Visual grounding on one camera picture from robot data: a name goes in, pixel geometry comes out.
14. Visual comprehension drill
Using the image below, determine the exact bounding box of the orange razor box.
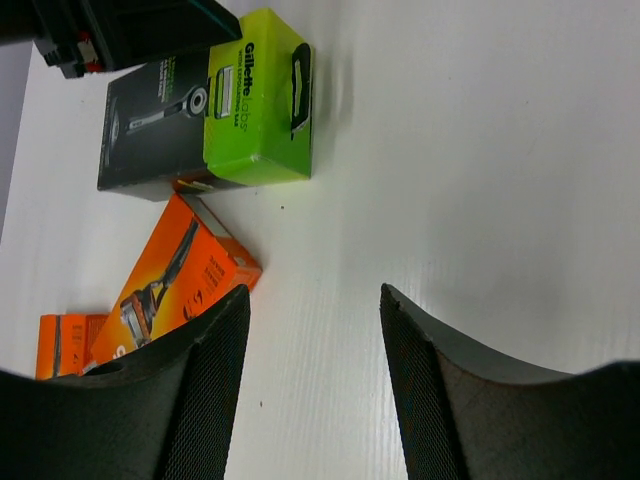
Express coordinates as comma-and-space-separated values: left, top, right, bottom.
91, 194, 262, 364
35, 313, 108, 380

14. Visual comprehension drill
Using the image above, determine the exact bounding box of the orange razor box front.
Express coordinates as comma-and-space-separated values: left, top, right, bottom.
35, 313, 108, 380

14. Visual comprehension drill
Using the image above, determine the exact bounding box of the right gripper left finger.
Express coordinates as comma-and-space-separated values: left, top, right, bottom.
1, 285, 250, 479

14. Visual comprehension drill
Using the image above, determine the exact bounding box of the green black razor box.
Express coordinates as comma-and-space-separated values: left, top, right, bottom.
97, 8, 315, 201

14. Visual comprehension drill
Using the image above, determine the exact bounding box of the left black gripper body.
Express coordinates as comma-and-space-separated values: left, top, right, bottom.
29, 0, 242, 79

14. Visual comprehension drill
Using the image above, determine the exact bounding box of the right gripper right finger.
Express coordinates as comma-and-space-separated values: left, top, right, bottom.
380, 284, 639, 479

